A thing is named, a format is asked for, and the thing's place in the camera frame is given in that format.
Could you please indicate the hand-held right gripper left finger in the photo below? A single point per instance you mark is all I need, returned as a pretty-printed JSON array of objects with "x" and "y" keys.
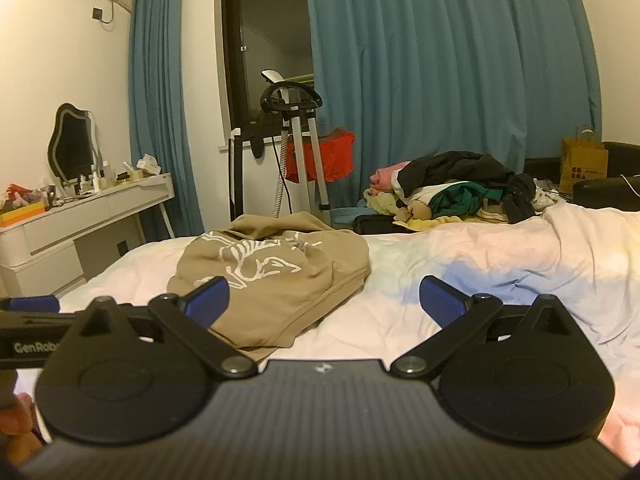
[{"x": 207, "y": 302}]

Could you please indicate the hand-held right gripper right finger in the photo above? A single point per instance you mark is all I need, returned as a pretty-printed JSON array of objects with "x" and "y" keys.
[{"x": 442, "y": 302}]

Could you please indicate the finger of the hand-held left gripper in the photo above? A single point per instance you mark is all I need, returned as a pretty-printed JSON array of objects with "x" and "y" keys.
[{"x": 30, "y": 304}]

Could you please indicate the beige printed hoodie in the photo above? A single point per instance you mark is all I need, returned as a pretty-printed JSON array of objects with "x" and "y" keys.
[{"x": 300, "y": 280}]

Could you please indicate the person's left hand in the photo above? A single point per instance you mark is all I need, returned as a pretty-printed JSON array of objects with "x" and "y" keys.
[{"x": 17, "y": 425}]

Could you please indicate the pastel white duvet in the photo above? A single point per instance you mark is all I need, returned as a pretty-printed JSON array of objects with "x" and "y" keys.
[{"x": 500, "y": 260}]

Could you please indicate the orange box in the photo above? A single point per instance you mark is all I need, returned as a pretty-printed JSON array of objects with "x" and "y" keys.
[{"x": 20, "y": 214}]

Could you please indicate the white dressing table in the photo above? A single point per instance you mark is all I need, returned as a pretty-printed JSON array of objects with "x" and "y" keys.
[{"x": 75, "y": 225}]

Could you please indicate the black bag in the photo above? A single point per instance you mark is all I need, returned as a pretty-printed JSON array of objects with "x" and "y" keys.
[{"x": 382, "y": 224}]

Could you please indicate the green garment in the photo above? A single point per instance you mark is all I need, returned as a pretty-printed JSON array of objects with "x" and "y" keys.
[{"x": 457, "y": 200}]

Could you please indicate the pale yellow cloth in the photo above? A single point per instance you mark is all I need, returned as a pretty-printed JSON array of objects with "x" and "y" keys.
[{"x": 385, "y": 205}]

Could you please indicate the white folding stand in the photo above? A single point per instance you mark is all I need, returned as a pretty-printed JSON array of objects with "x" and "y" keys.
[{"x": 236, "y": 175}]

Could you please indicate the black garment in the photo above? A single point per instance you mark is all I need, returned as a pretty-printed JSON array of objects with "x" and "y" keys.
[{"x": 465, "y": 170}]

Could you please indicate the pink cloth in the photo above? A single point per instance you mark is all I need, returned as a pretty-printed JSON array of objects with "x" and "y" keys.
[{"x": 387, "y": 175}]

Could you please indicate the row of cosmetic bottles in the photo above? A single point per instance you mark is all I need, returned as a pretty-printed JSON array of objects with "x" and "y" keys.
[{"x": 102, "y": 177}]

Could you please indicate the white tissue box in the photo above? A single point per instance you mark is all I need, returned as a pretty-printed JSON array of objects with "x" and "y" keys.
[{"x": 148, "y": 165}]

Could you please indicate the wavy black framed mirror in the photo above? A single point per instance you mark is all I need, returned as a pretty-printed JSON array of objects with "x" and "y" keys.
[{"x": 75, "y": 147}]

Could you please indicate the red cloth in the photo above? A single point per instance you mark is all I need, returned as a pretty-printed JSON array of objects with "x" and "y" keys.
[{"x": 337, "y": 157}]

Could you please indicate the garment steamer stand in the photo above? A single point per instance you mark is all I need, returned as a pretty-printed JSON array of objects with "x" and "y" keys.
[{"x": 300, "y": 135}]

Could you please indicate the yellow paper bag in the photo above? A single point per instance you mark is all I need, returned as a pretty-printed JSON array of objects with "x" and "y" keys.
[{"x": 582, "y": 165}]

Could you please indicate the narrow blue curtain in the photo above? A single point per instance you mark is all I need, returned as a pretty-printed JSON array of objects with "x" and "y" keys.
[{"x": 160, "y": 110}]

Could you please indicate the wide blue curtain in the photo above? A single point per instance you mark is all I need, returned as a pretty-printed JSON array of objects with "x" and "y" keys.
[{"x": 450, "y": 60}]

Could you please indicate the dark window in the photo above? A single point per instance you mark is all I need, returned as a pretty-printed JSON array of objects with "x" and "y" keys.
[{"x": 270, "y": 25}]

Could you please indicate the dark wall socket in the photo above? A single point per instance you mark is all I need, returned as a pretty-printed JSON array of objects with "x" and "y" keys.
[
  {"x": 122, "y": 248},
  {"x": 97, "y": 13}
]

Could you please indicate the black leather bed frame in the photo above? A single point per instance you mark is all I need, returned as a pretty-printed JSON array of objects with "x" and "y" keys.
[{"x": 615, "y": 170}]

